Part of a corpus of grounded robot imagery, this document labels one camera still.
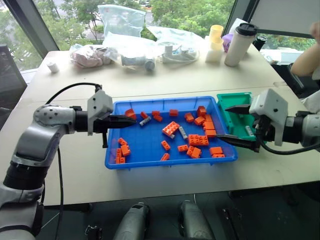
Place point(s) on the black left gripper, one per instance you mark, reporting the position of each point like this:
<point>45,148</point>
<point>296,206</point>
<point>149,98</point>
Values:
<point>102,124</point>

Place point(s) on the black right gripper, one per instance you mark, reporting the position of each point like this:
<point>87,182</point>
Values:
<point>265,130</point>

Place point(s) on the person's bare forearm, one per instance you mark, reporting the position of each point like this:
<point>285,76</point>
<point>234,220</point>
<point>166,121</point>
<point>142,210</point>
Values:
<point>305,60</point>

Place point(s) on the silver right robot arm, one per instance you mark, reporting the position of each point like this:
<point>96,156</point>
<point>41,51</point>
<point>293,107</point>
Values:
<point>311,130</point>

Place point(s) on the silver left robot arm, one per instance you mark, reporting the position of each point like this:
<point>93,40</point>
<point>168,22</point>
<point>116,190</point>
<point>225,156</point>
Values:
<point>37,140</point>

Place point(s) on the green plastic bin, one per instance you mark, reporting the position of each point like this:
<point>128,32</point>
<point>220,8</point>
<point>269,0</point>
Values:
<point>237,122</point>

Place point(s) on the person's bare hand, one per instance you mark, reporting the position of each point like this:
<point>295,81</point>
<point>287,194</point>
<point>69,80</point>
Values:
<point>315,29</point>

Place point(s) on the small orange building block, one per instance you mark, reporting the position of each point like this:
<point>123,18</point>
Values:
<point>155,113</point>
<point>201,111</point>
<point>130,113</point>
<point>173,112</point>
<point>199,120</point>
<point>144,115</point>
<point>197,152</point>
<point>122,141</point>
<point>125,150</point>
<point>190,150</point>
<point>210,133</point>
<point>216,150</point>
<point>118,152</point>
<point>165,156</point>
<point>208,118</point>
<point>182,148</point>
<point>165,145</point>
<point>120,160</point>
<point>209,125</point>
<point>158,118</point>
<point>189,117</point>
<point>218,155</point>

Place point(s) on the blue plastic tray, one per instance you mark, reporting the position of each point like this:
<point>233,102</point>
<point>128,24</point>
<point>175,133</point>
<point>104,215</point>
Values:
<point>150,140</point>

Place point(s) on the orange 2x4 toy brick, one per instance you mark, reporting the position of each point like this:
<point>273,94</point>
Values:
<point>171,128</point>
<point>198,140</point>

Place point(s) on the plastic bag with grey part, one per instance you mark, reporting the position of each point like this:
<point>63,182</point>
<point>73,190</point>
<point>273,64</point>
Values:
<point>135,53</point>

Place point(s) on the black bag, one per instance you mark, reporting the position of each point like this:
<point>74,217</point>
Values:
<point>297,82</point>

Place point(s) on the plastic bag with pink contents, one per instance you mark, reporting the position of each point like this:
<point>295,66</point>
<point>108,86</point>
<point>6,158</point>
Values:
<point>87,56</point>

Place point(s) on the white clothing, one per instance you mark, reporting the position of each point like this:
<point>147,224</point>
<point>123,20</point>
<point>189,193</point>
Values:
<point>312,100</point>

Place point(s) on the white tumbler with black lid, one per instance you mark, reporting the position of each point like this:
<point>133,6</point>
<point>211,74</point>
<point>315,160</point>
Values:
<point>237,47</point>

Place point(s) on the purple object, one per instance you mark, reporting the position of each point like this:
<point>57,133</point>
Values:
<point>227,42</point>

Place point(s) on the black round object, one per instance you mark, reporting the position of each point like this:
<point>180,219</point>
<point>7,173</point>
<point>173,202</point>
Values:
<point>260,42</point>

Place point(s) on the small white cylinder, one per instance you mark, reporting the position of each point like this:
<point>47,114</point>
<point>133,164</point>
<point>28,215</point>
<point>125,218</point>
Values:
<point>53,67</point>

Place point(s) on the pale yellow cylinder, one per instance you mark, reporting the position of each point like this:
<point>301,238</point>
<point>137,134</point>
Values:
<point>216,36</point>

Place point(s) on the plastic bag with white part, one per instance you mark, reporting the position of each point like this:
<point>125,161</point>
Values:
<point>175,45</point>

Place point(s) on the black floor stand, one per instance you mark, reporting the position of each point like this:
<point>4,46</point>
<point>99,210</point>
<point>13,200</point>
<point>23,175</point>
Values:
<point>231,222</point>

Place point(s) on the upright clear plastic bag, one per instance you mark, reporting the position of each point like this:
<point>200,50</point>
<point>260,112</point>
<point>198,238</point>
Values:
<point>120,21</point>

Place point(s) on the grey rounded robot leg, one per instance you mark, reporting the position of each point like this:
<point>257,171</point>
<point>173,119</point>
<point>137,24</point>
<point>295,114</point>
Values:
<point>193,221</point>
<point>132,222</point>

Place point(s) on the black chair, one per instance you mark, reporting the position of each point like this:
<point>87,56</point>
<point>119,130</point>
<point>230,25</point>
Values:
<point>11,77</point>

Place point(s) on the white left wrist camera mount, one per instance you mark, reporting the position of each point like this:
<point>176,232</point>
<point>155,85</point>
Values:
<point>101,103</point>

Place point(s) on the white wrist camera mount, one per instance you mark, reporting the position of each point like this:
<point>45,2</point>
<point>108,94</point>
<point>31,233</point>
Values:
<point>271,105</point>
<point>101,103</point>

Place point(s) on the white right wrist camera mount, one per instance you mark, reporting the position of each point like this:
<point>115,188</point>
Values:
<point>271,105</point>

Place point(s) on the small black bracket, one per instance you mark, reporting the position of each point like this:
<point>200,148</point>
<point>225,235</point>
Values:
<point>93,231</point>

